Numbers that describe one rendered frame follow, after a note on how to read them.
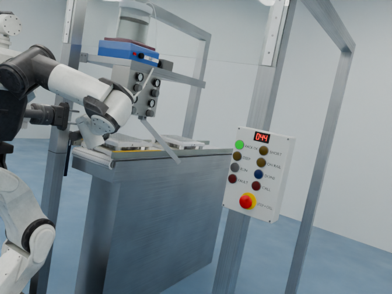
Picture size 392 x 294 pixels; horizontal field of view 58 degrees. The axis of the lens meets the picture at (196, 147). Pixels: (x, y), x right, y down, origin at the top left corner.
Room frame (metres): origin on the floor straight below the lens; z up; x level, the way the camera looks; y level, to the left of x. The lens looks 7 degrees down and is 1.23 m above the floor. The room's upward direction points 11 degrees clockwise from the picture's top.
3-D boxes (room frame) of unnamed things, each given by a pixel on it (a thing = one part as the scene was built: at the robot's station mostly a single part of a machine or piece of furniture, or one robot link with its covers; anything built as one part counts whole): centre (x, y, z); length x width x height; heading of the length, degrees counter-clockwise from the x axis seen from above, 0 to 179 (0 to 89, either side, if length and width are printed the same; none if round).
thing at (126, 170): (2.18, 0.13, 0.85); 1.30 x 0.29 x 0.10; 149
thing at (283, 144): (1.07, -0.20, 1.05); 0.17 x 0.06 x 0.26; 59
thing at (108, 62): (1.86, 0.33, 1.33); 0.62 x 0.38 x 0.04; 149
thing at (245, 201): (1.04, -0.18, 0.96); 0.04 x 0.04 x 0.04; 59
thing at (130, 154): (2.10, 0.02, 0.93); 1.32 x 0.02 x 0.03; 149
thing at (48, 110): (1.50, 0.63, 1.06); 0.12 x 0.10 x 0.13; 141
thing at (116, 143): (1.74, 0.39, 0.97); 0.25 x 0.24 x 0.02; 59
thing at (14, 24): (1.20, 0.70, 1.35); 0.10 x 0.07 x 0.09; 59
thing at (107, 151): (1.74, 0.39, 0.92); 0.24 x 0.24 x 0.02; 59
